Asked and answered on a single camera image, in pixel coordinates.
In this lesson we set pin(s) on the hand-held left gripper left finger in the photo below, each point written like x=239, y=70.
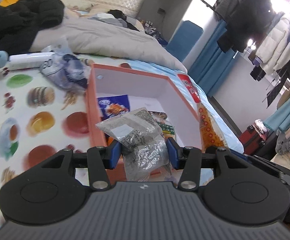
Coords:
x=115, y=153

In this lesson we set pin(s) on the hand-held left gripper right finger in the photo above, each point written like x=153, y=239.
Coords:
x=172, y=153

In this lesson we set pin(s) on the grey clear zip bag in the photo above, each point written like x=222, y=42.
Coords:
x=140, y=140

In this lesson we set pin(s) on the long red orange snack packet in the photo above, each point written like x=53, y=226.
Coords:
x=210, y=127

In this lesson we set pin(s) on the blue snack packet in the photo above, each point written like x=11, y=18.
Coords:
x=115, y=105

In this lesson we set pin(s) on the orange cardboard box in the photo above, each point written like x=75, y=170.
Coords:
x=140, y=82

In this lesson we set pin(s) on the cream padded garment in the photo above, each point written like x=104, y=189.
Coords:
x=289, y=163

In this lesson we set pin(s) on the green snack packet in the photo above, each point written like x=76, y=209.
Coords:
x=167, y=128

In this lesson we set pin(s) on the red suitcase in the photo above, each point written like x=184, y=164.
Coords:
x=252, y=140

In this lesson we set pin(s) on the brown fish snack packet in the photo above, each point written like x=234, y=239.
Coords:
x=158, y=115

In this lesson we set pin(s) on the light blue garment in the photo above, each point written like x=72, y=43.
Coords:
x=287, y=107

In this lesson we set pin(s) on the fruit printed mat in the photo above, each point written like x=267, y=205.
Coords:
x=47, y=100

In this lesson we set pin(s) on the clear printed plastic bag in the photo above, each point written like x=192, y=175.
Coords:
x=65, y=72

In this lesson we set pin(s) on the blue curtain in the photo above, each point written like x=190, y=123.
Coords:
x=210, y=62

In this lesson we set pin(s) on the blue chair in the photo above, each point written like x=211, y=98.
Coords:
x=185, y=40

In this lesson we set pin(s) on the grey quilt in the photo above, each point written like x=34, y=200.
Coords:
x=110, y=37

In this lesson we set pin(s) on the white puffer jacket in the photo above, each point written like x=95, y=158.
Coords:
x=274, y=45

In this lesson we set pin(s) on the white tube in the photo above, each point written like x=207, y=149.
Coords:
x=27, y=61

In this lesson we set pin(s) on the group of small bottles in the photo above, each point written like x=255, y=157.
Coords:
x=151, y=27

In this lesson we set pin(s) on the light clothes heap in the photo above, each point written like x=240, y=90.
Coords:
x=102, y=18

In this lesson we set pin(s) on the black cloth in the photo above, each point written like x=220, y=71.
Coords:
x=117, y=13

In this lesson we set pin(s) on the black hanging coat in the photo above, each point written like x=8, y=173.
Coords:
x=249, y=12

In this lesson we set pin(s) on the black puffer jacket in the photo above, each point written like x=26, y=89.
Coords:
x=22, y=20

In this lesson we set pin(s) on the yellow cloth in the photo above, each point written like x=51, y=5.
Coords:
x=6, y=1

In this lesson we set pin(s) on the wall socket with plug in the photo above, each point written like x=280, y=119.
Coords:
x=161, y=11

